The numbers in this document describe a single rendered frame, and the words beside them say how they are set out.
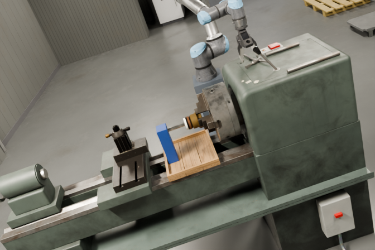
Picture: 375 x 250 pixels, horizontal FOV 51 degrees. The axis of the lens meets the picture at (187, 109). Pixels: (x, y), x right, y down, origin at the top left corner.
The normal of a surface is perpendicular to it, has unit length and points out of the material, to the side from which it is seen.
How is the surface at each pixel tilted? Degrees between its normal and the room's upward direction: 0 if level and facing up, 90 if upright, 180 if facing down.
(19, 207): 90
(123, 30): 90
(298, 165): 90
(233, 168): 90
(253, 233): 0
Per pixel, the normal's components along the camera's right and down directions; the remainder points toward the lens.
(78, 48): 0.04, 0.45
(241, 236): -0.30, -0.84
